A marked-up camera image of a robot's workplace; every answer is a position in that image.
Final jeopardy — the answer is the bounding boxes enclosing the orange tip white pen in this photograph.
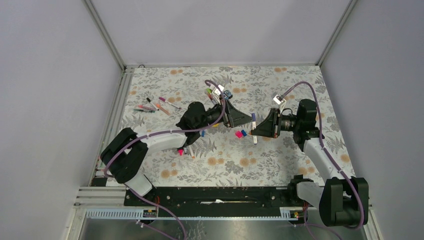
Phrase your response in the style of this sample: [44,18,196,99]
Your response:
[188,145,196,159]

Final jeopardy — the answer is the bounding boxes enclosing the purple cable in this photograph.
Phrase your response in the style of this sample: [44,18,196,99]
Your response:
[281,81,365,240]
[103,79,227,240]

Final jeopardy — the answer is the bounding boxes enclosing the floral table mat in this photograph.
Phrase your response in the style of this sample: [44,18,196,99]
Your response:
[120,66,355,187]

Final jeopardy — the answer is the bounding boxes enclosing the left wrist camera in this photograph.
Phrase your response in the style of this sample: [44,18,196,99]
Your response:
[211,84,225,98]

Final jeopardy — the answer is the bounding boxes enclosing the green cap pen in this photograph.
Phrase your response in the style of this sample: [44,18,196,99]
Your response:
[206,88,213,96]

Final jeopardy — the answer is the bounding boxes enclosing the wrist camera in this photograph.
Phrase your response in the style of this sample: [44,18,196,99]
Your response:
[211,84,225,98]
[272,94,286,106]

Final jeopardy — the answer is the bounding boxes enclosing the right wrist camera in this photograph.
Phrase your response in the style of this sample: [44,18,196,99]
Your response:
[272,94,286,106]

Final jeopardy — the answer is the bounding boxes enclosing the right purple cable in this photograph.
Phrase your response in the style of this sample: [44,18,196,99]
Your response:
[281,81,365,240]

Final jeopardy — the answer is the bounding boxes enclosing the pink highlighter cap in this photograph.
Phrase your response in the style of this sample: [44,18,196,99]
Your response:
[235,131,244,139]

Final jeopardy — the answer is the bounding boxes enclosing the orange pen left group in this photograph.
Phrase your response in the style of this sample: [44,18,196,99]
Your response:
[156,104,171,116]

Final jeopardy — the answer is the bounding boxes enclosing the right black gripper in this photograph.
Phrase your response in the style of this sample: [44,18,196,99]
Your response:
[250,108,302,139]

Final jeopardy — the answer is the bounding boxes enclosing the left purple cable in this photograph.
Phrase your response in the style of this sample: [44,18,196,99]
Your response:
[103,79,227,240]

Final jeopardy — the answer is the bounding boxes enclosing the black cap pen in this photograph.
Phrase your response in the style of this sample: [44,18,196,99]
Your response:
[146,97,159,111]

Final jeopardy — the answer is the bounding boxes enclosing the magenta cap pen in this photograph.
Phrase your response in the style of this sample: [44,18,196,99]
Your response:
[158,97,182,110]

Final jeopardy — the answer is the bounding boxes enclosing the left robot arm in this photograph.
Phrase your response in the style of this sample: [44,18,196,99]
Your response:
[100,100,253,206]

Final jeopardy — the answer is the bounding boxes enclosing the purple cap white pen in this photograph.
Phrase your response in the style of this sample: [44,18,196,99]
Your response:
[250,113,258,145]

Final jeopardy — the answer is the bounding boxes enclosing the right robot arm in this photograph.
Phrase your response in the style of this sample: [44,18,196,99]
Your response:
[250,95,369,229]

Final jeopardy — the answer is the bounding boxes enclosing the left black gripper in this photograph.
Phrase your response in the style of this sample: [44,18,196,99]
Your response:
[195,99,253,130]

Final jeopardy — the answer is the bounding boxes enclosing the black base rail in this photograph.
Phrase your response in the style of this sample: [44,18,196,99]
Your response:
[123,186,305,218]

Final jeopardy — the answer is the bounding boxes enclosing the pink pen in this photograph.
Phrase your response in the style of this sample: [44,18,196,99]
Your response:
[137,105,156,112]

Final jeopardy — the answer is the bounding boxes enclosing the dark green pen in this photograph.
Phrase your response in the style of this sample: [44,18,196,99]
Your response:
[133,108,156,113]

